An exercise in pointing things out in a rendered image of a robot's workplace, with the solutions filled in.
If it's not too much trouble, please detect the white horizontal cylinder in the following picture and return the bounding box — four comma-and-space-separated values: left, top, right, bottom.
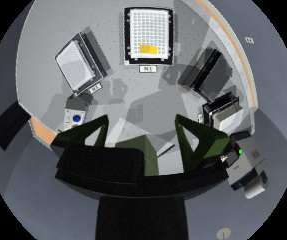
244, 175, 268, 199

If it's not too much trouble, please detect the white control panel with buttons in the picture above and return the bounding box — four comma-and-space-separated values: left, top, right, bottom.
64, 94, 92, 131

